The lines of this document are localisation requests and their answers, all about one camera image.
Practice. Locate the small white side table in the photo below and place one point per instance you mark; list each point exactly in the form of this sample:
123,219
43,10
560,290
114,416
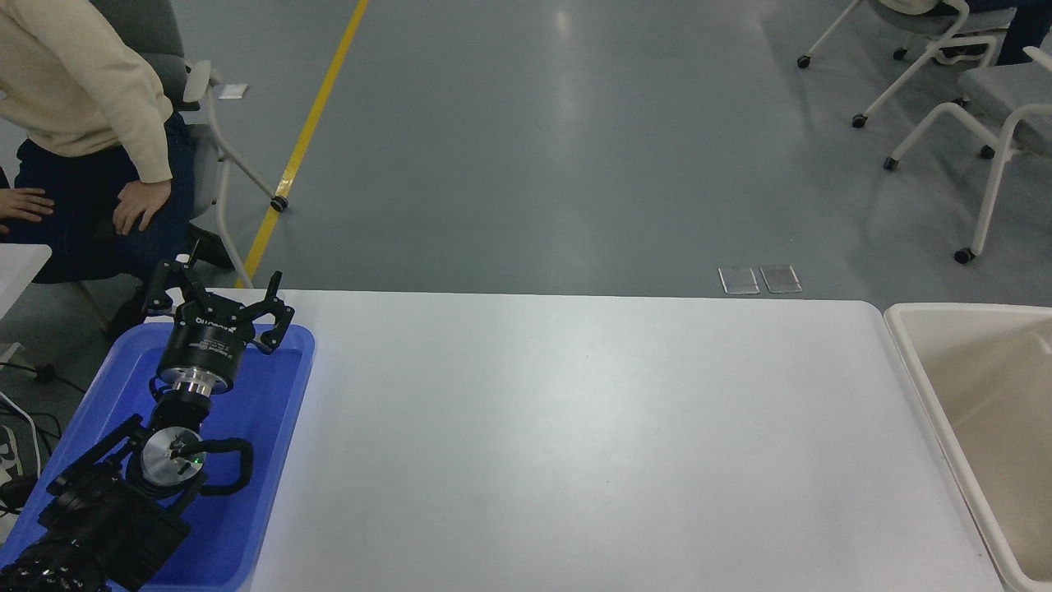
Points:
20,267

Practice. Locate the large pale plastic bin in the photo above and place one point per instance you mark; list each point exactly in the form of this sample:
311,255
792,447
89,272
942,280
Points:
986,411

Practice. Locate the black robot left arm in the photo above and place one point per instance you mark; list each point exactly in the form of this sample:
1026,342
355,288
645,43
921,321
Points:
99,518

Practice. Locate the person's left hand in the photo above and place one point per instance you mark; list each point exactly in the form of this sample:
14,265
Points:
141,205

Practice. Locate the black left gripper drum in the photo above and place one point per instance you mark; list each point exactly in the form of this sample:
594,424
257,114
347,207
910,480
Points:
201,344

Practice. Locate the grey chair white frame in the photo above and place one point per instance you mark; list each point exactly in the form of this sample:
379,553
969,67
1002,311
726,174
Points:
1003,90
929,25

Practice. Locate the white paper scrap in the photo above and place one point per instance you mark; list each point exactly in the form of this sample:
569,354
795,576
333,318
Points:
234,90

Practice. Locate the person's left forearm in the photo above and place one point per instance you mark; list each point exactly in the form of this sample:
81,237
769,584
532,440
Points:
144,136

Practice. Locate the grey chair with armrest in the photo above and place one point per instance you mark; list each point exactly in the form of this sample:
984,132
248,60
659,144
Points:
205,164

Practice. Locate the black patterned floor object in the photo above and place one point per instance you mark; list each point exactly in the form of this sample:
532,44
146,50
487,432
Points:
12,464

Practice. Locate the person's right hand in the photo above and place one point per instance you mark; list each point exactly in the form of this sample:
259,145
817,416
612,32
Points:
25,205

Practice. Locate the clear floor plate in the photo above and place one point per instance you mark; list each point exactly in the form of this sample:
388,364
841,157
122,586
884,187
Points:
781,279
738,279

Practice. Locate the blue plastic tray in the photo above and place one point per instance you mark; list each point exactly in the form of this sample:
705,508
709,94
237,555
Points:
263,427

